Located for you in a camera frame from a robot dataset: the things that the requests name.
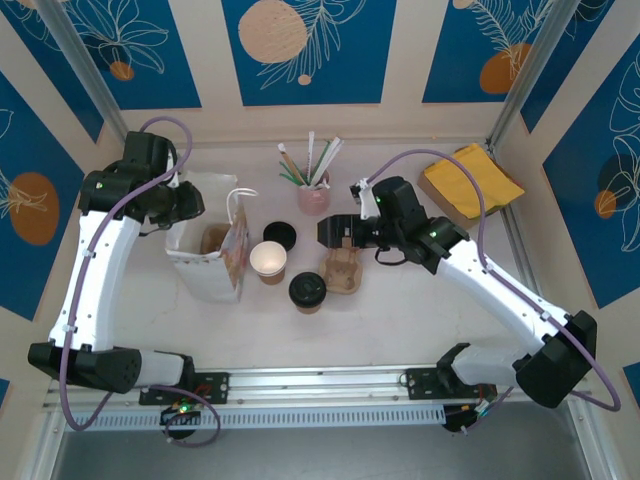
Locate yellow tissue paper sheet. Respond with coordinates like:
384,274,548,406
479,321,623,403
423,143,525,219

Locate white cartoon animal paper bag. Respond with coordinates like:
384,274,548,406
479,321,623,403
164,169,260,305

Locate black plastic cup lid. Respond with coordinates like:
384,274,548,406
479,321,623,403
262,221,299,252
288,272,328,307

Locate pink straw holder cup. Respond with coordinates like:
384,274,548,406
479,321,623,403
297,169,332,217

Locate brown pulp cup carrier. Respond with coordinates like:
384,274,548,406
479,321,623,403
318,246,363,296

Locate tan wrapped straw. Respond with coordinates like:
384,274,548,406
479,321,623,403
277,142,307,187

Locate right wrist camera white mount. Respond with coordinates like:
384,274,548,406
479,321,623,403
349,178,377,220

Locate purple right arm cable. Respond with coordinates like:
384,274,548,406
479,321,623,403
363,148,623,435

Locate aluminium frame post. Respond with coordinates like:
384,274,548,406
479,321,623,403
37,0,140,159
485,0,571,154

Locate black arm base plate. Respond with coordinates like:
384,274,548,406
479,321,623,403
138,370,231,406
405,366,499,401

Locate aluminium mounting rail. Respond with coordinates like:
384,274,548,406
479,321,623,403
42,360,589,412

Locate white slotted cable duct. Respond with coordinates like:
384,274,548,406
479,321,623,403
63,404,446,432

